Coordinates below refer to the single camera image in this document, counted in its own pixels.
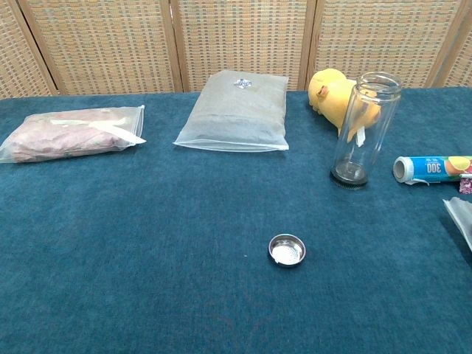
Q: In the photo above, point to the plastic food wrap box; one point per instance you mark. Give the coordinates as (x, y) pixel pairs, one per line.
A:
(431, 169)

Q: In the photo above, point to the flat empty frosted bag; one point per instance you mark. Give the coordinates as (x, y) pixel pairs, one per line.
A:
(462, 221)

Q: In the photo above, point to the frosted bag with grey cloth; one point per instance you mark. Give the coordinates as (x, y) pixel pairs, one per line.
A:
(236, 114)

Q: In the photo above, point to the frosted bag with pink clothes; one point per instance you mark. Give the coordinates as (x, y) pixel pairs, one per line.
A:
(66, 134)

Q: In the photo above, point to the woven rattan folding screen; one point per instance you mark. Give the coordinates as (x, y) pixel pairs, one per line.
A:
(239, 40)

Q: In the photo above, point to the blue plush table cloth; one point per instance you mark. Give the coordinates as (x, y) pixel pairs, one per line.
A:
(147, 228)

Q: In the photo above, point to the yellow plush duck toy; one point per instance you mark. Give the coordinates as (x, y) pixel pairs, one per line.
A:
(328, 96)

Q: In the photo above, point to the tall clear glass cup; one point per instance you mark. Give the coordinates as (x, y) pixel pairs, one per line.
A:
(350, 173)

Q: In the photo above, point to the small pink printed packet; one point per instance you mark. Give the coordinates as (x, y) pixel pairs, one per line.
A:
(466, 186)

